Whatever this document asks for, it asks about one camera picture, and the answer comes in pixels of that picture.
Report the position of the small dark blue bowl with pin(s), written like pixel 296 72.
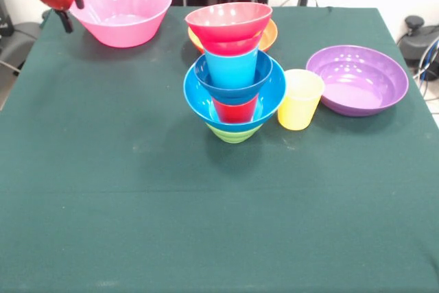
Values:
pixel 202 80

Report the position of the small crimson bowl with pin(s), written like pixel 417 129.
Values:
pixel 226 25

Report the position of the large light blue bowl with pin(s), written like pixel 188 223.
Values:
pixel 199 106

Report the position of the light blue cup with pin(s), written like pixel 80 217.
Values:
pixel 231 70

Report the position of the red cup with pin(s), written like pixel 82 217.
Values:
pixel 236 113

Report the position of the yellow cup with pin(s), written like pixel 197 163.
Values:
pixel 302 111

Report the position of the large pink bowl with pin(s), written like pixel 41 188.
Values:
pixel 120 22

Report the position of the orange bowl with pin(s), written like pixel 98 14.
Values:
pixel 269 35

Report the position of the green bowl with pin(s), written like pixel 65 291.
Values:
pixel 233 135

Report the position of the dark green tablecloth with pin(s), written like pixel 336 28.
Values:
pixel 137 204

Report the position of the purple bowl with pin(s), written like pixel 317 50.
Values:
pixel 356 80

